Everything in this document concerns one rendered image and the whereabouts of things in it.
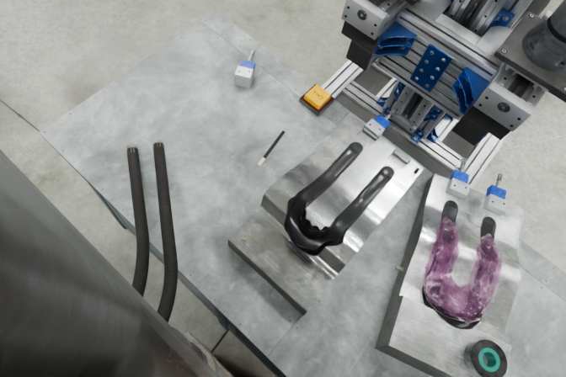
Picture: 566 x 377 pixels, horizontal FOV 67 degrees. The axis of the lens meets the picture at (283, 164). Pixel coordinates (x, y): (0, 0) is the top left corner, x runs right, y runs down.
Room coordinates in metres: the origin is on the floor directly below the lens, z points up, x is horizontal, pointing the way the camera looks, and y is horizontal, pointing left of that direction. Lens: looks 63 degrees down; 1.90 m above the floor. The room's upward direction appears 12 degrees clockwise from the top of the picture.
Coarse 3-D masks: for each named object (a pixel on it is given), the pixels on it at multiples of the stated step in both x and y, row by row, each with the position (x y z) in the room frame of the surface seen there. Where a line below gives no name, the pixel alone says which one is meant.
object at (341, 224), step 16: (352, 144) 0.63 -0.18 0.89; (336, 160) 0.57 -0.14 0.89; (352, 160) 0.58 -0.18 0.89; (320, 176) 0.51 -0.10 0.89; (336, 176) 0.53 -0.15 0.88; (384, 176) 0.55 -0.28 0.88; (304, 192) 0.44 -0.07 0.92; (320, 192) 0.46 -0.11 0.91; (368, 192) 0.50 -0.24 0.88; (288, 208) 0.38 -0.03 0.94; (304, 208) 0.39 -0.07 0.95; (352, 208) 0.44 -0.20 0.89; (288, 224) 0.37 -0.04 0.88; (304, 224) 0.35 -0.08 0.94; (336, 224) 0.38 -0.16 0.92; (352, 224) 0.38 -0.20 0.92; (304, 240) 0.33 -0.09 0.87; (320, 240) 0.34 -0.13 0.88; (336, 240) 0.33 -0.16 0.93
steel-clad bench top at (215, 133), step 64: (192, 64) 0.86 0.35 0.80; (256, 64) 0.91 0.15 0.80; (64, 128) 0.54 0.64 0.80; (128, 128) 0.58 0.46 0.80; (192, 128) 0.63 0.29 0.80; (256, 128) 0.67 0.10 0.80; (320, 128) 0.72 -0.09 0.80; (128, 192) 0.39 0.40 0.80; (192, 192) 0.43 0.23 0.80; (256, 192) 0.47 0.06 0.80; (192, 256) 0.26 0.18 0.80; (384, 256) 0.36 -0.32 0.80; (256, 320) 0.14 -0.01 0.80; (320, 320) 0.17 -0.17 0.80; (512, 320) 0.26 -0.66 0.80
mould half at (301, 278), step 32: (352, 128) 0.68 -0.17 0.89; (320, 160) 0.56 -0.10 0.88; (384, 160) 0.60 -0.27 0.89; (288, 192) 0.43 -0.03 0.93; (352, 192) 0.49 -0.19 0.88; (384, 192) 0.50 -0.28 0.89; (256, 224) 0.35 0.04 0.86; (320, 224) 0.36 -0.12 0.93; (256, 256) 0.27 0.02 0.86; (288, 256) 0.29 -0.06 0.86; (320, 256) 0.30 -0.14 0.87; (352, 256) 0.30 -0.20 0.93; (288, 288) 0.21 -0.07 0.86; (320, 288) 0.23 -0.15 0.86
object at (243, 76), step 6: (252, 54) 0.92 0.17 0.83; (246, 60) 0.89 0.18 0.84; (240, 66) 0.84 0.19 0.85; (246, 66) 0.86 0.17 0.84; (252, 66) 0.86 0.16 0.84; (240, 72) 0.82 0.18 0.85; (246, 72) 0.83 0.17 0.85; (252, 72) 0.83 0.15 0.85; (240, 78) 0.81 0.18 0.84; (246, 78) 0.81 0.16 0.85; (252, 78) 0.83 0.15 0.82; (240, 84) 0.81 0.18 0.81; (246, 84) 0.81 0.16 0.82
